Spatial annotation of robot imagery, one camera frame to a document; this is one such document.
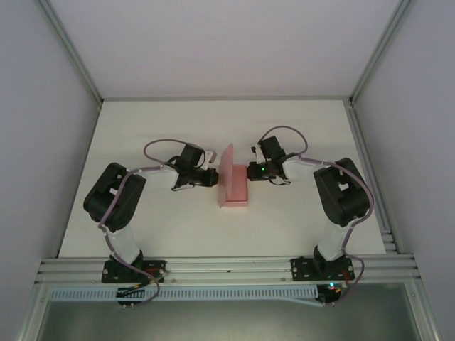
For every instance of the pink paper box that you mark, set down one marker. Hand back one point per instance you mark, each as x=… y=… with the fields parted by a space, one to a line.
x=236 y=188

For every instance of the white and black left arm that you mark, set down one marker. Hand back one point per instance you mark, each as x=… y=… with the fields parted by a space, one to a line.
x=122 y=241

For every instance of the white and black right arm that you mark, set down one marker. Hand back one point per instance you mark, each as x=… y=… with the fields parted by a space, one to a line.
x=332 y=241

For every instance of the grey metal panel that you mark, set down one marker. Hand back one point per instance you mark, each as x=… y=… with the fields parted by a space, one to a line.
x=227 y=323

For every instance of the aluminium frame crossbar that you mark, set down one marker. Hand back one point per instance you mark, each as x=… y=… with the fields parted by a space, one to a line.
x=227 y=98

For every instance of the aluminium mounting rail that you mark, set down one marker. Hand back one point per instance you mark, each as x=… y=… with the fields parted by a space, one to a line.
x=227 y=266

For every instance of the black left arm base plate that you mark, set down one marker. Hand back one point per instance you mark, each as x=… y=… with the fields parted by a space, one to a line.
x=156 y=266

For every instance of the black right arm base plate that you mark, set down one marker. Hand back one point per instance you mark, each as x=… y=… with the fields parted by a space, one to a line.
x=302 y=266

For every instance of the aluminium side rail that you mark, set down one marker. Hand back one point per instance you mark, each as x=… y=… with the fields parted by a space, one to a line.
x=373 y=170

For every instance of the black right connector bracket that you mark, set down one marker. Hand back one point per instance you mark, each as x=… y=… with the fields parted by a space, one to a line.
x=330 y=296

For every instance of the black connector bracket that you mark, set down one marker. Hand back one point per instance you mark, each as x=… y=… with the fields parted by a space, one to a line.
x=330 y=296
x=129 y=302

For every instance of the aluminium frame post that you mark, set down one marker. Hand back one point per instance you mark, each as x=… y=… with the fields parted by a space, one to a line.
x=382 y=53
x=74 y=53

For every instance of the black left connector bracket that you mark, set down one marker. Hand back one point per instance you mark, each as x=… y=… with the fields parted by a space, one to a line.
x=129 y=302

